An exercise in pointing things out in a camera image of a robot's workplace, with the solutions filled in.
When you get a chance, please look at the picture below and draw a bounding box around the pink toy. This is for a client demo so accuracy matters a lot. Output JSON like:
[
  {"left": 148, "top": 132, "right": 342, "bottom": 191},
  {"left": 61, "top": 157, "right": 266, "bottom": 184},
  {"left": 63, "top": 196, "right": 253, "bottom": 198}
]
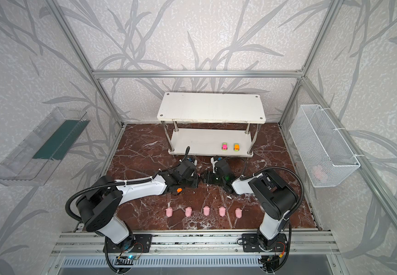
[
  {"left": 203, "top": 206, "right": 210, "bottom": 217},
  {"left": 235, "top": 207, "right": 243, "bottom": 219},
  {"left": 219, "top": 206, "right": 226, "bottom": 217},
  {"left": 185, "top": 207, "right": 192, "bottom": 217},
  {"left": 165, "top": 207, "right": 173, "bottom": 218}
]

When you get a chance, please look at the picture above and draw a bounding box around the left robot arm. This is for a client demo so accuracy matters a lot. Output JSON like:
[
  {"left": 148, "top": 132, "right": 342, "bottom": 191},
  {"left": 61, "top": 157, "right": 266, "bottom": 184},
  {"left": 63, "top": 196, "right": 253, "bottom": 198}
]
[{"left": 66, "top": 157, "right": 199, "bottom": 249}]

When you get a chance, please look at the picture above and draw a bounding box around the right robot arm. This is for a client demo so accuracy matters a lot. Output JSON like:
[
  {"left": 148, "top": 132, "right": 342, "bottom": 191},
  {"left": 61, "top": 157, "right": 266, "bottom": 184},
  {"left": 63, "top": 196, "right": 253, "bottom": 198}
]
[{"left": 203, "top": 156, "right": 304, "bottom": 245}]

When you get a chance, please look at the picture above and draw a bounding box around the white two-tier shelf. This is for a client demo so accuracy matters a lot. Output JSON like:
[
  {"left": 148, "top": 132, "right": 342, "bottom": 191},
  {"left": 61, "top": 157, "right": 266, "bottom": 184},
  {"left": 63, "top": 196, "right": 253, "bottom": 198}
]
[{"left": 157, "top": 92, "right": 266, "bottom": 158}]

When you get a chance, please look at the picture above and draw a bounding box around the pink object in basket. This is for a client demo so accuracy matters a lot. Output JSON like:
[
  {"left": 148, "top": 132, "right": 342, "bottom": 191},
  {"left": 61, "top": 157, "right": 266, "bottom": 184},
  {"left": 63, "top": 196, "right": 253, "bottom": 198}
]
[{"left": 313, "top": 166, "right": 328, "bottom": 183}]

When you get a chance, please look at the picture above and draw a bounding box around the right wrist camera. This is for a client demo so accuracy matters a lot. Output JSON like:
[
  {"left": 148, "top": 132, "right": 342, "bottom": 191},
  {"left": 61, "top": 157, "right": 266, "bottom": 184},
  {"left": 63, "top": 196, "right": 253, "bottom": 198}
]
[{"left": 211, "top": 156, "right": 223, "bottom": 165}]

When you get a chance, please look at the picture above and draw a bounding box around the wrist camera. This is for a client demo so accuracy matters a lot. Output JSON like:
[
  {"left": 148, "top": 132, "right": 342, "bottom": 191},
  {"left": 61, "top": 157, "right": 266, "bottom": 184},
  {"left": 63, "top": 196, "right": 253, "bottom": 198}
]
[
  {"left": 187, "top": 157, "right": 198, "bottom": 166},
  {"left": 211, "top": 156, "right": 223, "bottom": 165}
]

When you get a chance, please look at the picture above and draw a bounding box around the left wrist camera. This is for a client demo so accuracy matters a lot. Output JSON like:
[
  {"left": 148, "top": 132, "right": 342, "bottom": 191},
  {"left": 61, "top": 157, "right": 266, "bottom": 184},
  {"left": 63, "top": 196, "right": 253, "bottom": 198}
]
[{"left": 187, "top": 157, "right": 198, "bottom": 166}]

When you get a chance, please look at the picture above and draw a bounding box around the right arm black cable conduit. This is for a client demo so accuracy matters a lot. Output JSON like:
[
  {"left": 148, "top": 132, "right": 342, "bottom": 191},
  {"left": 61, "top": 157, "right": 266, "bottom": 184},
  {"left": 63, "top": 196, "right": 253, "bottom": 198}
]
[{"left": 225, "top": 156, "right": 305, "bottom": 224}]

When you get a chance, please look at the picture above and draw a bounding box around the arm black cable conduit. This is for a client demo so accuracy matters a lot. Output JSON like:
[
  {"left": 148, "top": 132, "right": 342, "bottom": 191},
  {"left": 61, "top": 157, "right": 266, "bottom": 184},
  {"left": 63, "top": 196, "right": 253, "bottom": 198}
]
[
  {"left": 225, "top": 156, "right": 305, "bottom": 224},
  {"left": 65, "top": 146, "right": 191, "bottom": 222}
]

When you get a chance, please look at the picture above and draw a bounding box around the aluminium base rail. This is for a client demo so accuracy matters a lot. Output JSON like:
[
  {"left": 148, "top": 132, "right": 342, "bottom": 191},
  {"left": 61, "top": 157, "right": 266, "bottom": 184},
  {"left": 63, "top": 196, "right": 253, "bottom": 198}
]
[{"left": 51, "top": 229, "right": 339, "bottom": 256}]

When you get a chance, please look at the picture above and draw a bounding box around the white wire mesh basket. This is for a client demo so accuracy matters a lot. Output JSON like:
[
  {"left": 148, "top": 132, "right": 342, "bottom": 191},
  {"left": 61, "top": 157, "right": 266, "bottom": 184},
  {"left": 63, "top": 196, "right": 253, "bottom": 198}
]
[{"left": 290, "top": 104, "right": 361, "bottom": 188}]

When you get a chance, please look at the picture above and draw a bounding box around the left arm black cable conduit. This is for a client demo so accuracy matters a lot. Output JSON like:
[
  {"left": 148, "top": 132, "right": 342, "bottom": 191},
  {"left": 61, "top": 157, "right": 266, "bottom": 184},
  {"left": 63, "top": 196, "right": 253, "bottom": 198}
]
[{"left": 65, "top": 146, "right": 191, "bottom": 222}]

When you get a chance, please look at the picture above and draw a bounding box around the clear plastic wall bin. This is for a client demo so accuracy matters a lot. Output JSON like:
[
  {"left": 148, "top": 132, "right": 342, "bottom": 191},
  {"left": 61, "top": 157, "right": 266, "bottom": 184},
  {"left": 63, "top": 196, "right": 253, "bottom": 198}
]
[{"left": 0, "top": 107, "right": 90, "bottom": 186}]

